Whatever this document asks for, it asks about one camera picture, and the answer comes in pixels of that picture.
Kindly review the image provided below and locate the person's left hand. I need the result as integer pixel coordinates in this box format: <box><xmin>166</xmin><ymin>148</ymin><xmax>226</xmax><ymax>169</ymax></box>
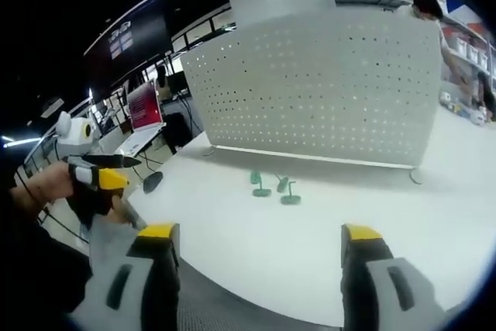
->
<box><xmin>10</xmin><ymin>161</ymin><xmax>78</xmax><ymax>209</ymax></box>

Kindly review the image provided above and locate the black mouse cable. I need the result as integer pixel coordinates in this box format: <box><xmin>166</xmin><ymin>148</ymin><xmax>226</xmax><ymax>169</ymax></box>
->
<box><xmin>133</xmin><ymin>150</ymin><xmax>163</xmax><ymax>176</ymax></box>

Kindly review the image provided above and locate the laptop with red screen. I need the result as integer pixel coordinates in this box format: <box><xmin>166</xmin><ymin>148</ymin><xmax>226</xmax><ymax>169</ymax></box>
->
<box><xmin>115</xmin><ymin>80</ymin><xmax>168</xmax><ymax>154</ymax></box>

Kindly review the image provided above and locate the white perforated mounting plate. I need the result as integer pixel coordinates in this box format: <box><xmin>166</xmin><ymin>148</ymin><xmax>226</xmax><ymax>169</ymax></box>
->
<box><xmin>181</xmin><ymin>10</ymin><xmax>443</xmax><ymax>171</ymax></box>

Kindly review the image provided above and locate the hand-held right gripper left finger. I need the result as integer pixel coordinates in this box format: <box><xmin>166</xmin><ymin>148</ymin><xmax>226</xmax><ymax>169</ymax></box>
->
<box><xmin>71</xmin><ymin>222</ymin><xmax>181</xmax><ymax>331</ymax></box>

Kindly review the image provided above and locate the dark wall screen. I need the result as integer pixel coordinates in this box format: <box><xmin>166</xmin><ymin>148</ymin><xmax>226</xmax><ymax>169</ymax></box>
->
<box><xmin>107</xmin><ymin>19</ymin><xmax>135</xmax><ymax>61</ymax></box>

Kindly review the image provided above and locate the shelf with storage bins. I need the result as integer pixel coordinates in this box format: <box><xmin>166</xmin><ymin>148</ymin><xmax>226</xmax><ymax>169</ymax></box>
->
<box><xmin>440</xmin><ymin>0</ymin><xmax>496</xmax><ymax>80</ymax></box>

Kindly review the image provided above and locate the black computer mouse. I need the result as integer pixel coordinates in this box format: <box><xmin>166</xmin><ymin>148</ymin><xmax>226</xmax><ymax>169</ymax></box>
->
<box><xmin>142</xmin><ymin>171</ymin><xmax>164</xmax><ymax>195</ymax></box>

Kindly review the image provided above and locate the person's dark clothing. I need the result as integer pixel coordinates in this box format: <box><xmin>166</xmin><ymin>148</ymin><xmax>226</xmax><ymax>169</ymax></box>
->
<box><xmin>0</xmin><ymin>185</ymin><xmax>95</xmax><ymax>331</ymax></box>

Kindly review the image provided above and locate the black office chair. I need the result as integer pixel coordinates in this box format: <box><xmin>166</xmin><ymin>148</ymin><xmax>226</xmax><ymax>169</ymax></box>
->
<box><xmin>161</xmin><ymin>111</ymin><xmax>194</xmax><ymax>150</ymax></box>

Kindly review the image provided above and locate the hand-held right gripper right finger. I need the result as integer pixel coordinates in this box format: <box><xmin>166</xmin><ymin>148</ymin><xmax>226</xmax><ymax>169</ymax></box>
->
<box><xmin>339</xmin><ymin>223</ymin><xmax>460</xmax><ymax>331</ymax></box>

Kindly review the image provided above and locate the grey metal piece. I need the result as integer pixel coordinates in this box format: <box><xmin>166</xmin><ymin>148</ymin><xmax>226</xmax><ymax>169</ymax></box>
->
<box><xmin>114</xmin><ymin>195</ymin><xmax>149</xmax><ymax>232</ymax></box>

